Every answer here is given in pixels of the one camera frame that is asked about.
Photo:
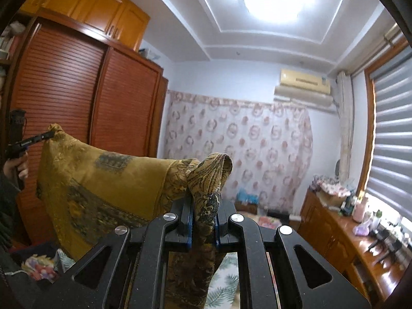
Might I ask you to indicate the blue plastic bag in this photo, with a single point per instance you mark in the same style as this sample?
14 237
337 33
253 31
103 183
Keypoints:
246 197

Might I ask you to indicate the wooden overhead cabinet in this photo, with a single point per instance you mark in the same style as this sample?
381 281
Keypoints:
96 9

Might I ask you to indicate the person's left hand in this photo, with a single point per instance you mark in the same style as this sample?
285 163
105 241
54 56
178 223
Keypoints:
17 167

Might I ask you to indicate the floral cloth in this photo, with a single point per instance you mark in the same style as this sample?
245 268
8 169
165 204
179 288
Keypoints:
325 182

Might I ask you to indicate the black tripod stand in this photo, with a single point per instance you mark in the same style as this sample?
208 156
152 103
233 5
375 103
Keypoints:
397 246
379 243

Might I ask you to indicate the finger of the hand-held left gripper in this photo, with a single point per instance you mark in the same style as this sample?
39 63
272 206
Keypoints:
37 138

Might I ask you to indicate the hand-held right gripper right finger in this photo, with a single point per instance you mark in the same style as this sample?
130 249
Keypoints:
218 228

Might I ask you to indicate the grey window blind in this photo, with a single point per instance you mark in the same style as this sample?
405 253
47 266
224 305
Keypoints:
392 135

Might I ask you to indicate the floral blanket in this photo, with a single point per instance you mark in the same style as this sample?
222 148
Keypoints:
41 267

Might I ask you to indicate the round grey fan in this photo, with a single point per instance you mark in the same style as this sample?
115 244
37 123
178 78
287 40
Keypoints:
337 170

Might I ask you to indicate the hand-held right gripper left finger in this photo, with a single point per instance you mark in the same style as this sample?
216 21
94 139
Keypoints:
190 228

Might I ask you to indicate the pink jar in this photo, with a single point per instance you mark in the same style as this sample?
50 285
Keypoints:
360 212

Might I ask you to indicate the cardboard box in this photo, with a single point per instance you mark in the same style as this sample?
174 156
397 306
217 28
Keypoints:
333 199

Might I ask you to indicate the beige air conditioner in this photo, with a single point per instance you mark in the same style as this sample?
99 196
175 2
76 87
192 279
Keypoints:
302 82

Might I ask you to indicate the wooden louvred wardrobe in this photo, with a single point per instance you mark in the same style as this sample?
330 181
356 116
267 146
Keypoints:
64 87

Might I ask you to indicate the brown gold patterned garment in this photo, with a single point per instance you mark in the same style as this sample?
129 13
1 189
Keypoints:
112 183

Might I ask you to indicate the beige window curtain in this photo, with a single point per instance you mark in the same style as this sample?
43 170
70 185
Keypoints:
346 128

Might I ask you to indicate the wooden sideboard cabinet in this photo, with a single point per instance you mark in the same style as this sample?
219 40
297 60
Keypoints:
338 241

